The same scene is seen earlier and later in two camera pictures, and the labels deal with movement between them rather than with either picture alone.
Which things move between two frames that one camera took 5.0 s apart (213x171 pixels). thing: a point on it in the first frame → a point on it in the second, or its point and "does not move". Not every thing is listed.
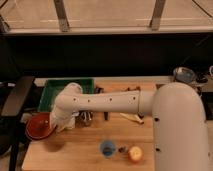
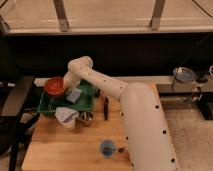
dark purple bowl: x=40 y=132 → x=55 y=95
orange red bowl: x=38 y=125 → x=54 y=85
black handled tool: x=99 y=90 does not move
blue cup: x=107 y=147 does not move
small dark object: x=122 y=149 does not move
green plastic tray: x=53 y=87 does not move
